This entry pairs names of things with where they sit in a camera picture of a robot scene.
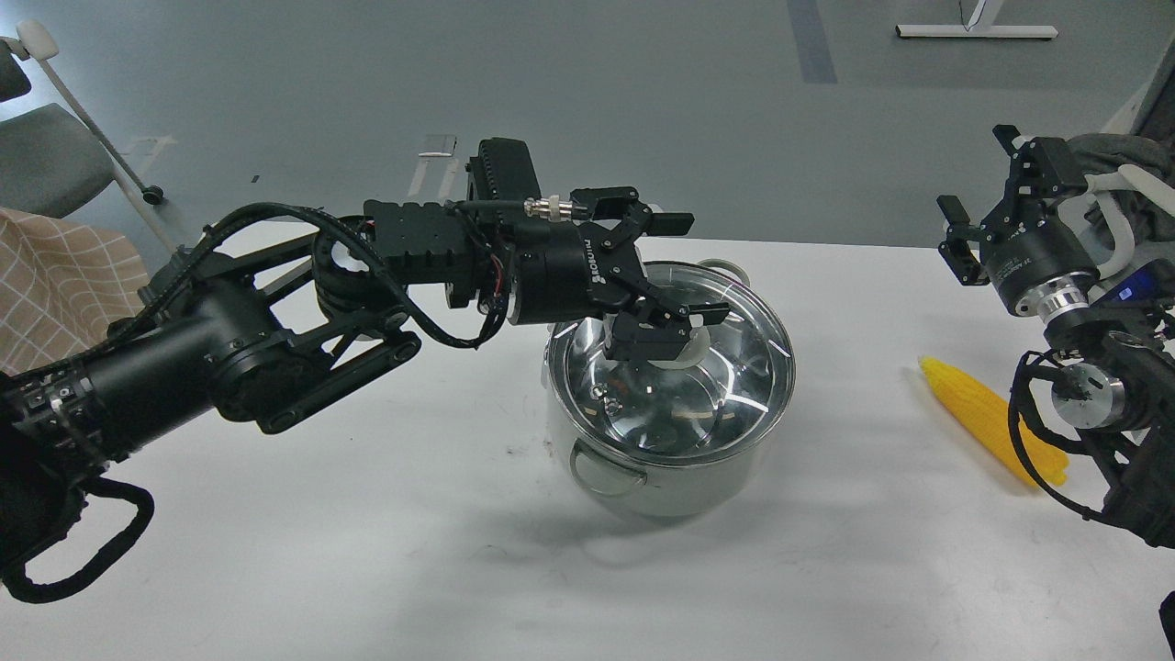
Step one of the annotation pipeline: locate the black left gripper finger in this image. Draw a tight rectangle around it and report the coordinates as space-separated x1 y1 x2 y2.
571 187 694 252
603 281 732 363

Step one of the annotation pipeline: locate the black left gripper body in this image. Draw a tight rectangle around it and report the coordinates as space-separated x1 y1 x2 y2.
508 221 646 325

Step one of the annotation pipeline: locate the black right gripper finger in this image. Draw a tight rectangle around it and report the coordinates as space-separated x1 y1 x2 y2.
936 194 991 286
993 124 1090 225

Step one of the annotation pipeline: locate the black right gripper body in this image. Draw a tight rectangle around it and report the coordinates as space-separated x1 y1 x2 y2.
978 197 1097 318

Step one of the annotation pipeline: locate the glass pot lid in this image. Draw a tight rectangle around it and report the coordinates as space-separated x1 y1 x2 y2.
545 261 795 467

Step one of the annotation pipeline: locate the yellow corn cob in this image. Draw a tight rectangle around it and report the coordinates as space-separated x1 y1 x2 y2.
918 355 1069 490

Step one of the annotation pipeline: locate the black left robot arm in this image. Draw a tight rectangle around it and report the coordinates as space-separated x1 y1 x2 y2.
4 139 730 605

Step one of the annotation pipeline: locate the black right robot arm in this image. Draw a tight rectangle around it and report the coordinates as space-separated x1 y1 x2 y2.
936 124 1174 548

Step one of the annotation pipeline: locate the stainless steel pot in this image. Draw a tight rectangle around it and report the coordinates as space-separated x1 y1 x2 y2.
542 259 797 519

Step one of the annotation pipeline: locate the grey cloth on chair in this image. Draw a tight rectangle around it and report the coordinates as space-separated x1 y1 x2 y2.
1069 134 1175 244

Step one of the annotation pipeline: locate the white desk leg base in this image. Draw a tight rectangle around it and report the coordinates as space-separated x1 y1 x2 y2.
894 1 1060 41

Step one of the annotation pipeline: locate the silver floor socket plate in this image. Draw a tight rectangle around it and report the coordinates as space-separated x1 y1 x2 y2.
417 133 457 158

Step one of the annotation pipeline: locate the beige checkered cloth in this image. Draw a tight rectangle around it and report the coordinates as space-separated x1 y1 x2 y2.
1 208 150 375

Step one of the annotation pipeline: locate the grey office chair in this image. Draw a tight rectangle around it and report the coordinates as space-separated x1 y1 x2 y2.
1 20 177 272

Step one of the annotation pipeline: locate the white chair frame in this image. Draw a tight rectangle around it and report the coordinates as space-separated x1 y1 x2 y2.
1069 55 1175 281

